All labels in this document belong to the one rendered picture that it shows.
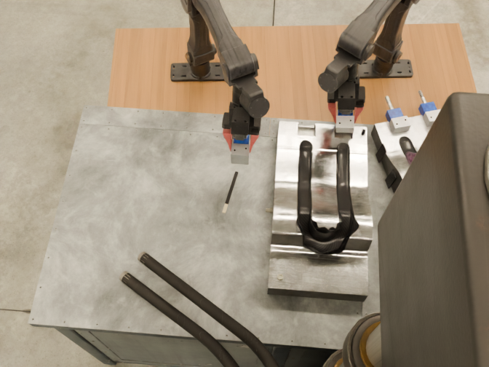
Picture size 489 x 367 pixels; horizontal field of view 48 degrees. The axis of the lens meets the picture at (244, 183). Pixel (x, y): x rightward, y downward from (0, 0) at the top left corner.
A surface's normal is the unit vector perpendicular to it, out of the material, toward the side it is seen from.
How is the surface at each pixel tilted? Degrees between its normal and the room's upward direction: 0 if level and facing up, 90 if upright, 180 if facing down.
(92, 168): 0
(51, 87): 0
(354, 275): 0
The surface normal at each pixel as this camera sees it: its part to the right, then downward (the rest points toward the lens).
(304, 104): 0.00, -0.45
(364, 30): -0.15, -0.27
